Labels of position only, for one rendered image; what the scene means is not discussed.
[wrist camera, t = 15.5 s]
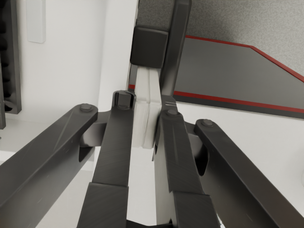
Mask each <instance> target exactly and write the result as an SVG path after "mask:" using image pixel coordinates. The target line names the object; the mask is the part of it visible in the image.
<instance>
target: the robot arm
mask: <svg viewBox="0 0 304 228"><path fill-rule="evenodd" d="M95 147H101V148H100V152H99V156H98V159H97V163H96V167H95V171H94V174H93V178H92V182H89V184H88V188H87V191H86V195H85V199H84V202H83V206H82V209H81V214H80V217H79V220H78V224H77V227H76V228H221V227H220V223H219V219H218V216H219V218H220V220H221V221H222V223H223V225H224V227H225V228H304V217H303V216H302V215H301V214H300V213H299V212H298V211H297V209H296V208H295V207H294V206H293V205H292V204H291V203H290V202H289V201H288V200H287V199H286V198H285V197H284V196H283V195H282V194H281V193H280V191H279V190H278V189H277V188H276V187H275V186H274V185H273V184H272V183H271V182H270V181H269V180H268V178H267V177H266V176H265V175H264V174H263V173H262V172H261V171H260V170H259V169H258V168H257V166H256V165H255V164H254V163H253V162H252V161H251V160H250V159H249V158H248V157H247V156H246V155H245V153H244V152H243V151H242V150H241V149H240V148H239V147H238V146H237V145H236V144H235V143H234V142H233V140H232V139H231V138H230V137H229V136H228V135H227V134H226V133H225V132H224V131H223V130H222V129H221V128H220V127H219V126H218V125H217V124H216V123H215V122H213V121H212V120H210V119H209V120H208V119H198V120H196V122H195V124H192V123H188V122H186V121H184V117H183V115H182V114H181V113H180V112H178V109H177V105H176V100H175V99H174V98H173V97H172V96H166V95H161V94H160V87H159V79H158V72H157V69H156V68H151V67H150V68H146V67H145V66H138V70H137V76H136V83H135V90H134V92H133V91H126V90H117V91H114V93H113V98H112V106H111V110H109V111H105V112H98V108H97V107H96V106H94V105H92V104H88V103H82V104H78V105H76V106H74V107H73V108H72V109H70V110H69V111H68V112H67V113H65V114H64V115H63V116H62V117H61V118H59V119H58V120H57V121H55V122H54V123H53V124H52V125H50V126H49V127H48V128H47V129H45V130H44V131H43V132H41V133H40V134H39V135H38V136H37V137H35V138H34V139H33V140H32V141H30V142H29V143H28V144H26V145H25V146H24V147H23V148H21V149H20V150H19V151H17V152H16V153H15V154H14V155H13V156H11V157H10V158H9V159H8V160H6V161H5V162H4V163H2V164H1V165H0V228H36V226H37V225H38V224H39V223H40V221H41V220H42V219H43V217H44V216H45V215H46V213H47V212H48V211H49V210H50V208H51V207H52V206H53V205H54V203H55V202H56V201H57V199H58V198H59V197H60V195H61V194H62V193H63V191H64V190H65V189H66V188H67V187H68V185H69V184H70V182H71V181H72V180H73V179H74V177H75V176H76V175H77V173H78V172H79V171H80V169H81V168H82V167H83V166H84V164H85V163H86V162H87V161H88V159H89V158H90V157H91V155H92V154H93V153H94V151H95ZM131 147H136V148H139V147H142V148H144V149H152V148H154V151H153V156H152V162H153V161H154V172H155V196H156V220H157V225H153V226H147V225H143V224H140V223H137V222H134V221H130V220H127V208H128V191H129V186H128V180H129V169H130V157H131ZM203 191H204V193H205V195H204V193H203ZM217 215H218V216H217Z"/></svg>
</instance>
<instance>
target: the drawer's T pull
mask: <svg viewBox="0 0 304 228"><path fill-rule="evenodd" d="M191 7H192V0H173V4H172V10H171V16H170V22H169V27H168V30H167V29H166V28H159V27H153V26H148V25H142V24H137V25H135V27H134V31H133V41H132V48H131V56H130V62H131V64H133V65H136V66H143V67H151V68H157V69H161V72H160V77H159V87H160V94H161V95H166V96H173V94H174V89H175V85H176V79H177V75H178V70H179V65H180V61H181V55H182V51H183V46H184V41H185V36H186V31H187V27H188V22H189V17H190V12H191Z"/></svg>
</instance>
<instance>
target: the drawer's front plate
mask: <svg viewBox="0 0 304 228"><path fill-rule="evenodd" d="M138 2H139V0H107V6H106V17H105V28H104V44H103V55H102V67H101V78H100V94H99V105H98V112H105V111H109V110H111V106H112V98H113V93H114V91H117V90H126V91H127V89H128V79H129V73H130V67H131V62H130V56H131V48H132V41H133V31H134V27H135V25H136V19H137V15H138ZM100 148H101V147H95V155H94V166H93V174H94V171H95V167H96V163H97V159H98V156H99V152H100Z"/></svg>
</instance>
